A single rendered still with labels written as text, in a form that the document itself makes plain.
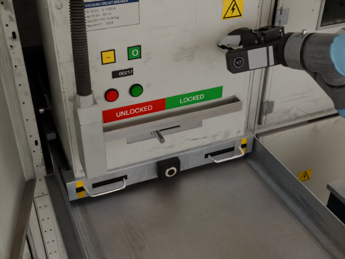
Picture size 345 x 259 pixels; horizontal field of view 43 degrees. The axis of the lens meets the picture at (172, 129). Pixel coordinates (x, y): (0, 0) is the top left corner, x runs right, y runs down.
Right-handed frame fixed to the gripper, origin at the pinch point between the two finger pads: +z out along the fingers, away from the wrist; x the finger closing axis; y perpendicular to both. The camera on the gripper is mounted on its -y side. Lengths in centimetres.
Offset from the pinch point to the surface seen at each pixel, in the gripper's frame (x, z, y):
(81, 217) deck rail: -34, 15, -38
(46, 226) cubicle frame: -48, 41, -41
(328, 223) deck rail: -42.1, -25.1, 5.0
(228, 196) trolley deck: -39.3, -1.4, -4.1
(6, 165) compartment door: -17, 23, -50
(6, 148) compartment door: -14, 24, -48
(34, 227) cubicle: -47, 42, -44
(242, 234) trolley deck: -42.3, -12.5, -10.9
